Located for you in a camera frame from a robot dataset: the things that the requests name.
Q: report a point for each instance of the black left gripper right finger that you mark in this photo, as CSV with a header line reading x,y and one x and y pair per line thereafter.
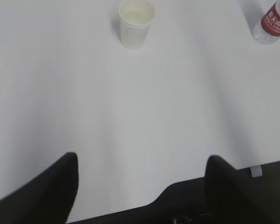
x,y
235,197

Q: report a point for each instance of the white paper cup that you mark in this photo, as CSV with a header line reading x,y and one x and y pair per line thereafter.
x,y
135,17

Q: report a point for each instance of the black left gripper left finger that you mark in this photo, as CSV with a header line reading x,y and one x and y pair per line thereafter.
x,y
47,199

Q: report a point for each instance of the white table edge bracket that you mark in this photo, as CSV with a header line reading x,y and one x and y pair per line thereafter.
x,y
256,171

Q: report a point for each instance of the clear water bottle red label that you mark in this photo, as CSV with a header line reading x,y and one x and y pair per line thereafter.
x,y
264,26

